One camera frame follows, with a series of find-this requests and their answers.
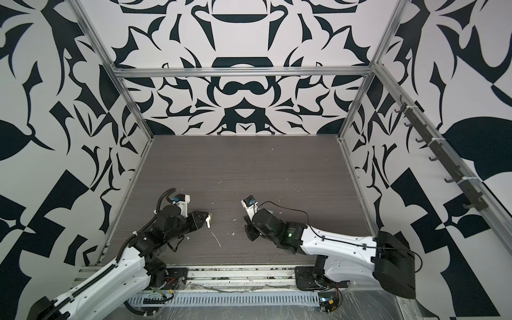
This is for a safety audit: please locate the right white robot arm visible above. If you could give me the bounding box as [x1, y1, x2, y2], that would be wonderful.
[244, 205, 416, 299]

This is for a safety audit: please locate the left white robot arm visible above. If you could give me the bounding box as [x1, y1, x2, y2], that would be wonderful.
[27, 203, 211, 319]

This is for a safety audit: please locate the green lit circuit board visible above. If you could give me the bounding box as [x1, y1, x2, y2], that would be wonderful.
[318, 291, 343, 313]

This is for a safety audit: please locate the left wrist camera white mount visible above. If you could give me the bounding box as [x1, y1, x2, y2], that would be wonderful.
[173, 193, 191, 218]

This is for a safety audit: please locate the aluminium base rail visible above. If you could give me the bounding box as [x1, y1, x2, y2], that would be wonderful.
[167, 264, 314, 291]

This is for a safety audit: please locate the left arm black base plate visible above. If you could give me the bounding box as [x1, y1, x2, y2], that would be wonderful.
[163, 267, 189, 290]

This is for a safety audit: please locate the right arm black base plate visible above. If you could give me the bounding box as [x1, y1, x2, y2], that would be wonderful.
[294, 266, 328, 291]

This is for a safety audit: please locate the white slotted cable duct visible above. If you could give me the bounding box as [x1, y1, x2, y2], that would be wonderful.
[129, 291, 320, 307]

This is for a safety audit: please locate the aluminium horizontal frame bar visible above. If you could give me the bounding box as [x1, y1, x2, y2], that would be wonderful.
[113, 66, 371, 79]

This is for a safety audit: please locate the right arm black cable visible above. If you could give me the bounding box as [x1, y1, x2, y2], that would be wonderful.
[257, 201, 424, 273]

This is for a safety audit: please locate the aluminium corner post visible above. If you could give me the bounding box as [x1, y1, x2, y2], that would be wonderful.
[66, 0, 154, 141]
[337, 0, 411, 141]

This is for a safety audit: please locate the grey wall hook rack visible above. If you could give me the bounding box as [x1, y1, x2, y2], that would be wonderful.
[396, 96, 489, 211]

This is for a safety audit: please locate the right aluminium corner post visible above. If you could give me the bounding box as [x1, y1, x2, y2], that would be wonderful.
[337, 0, 411, 141]

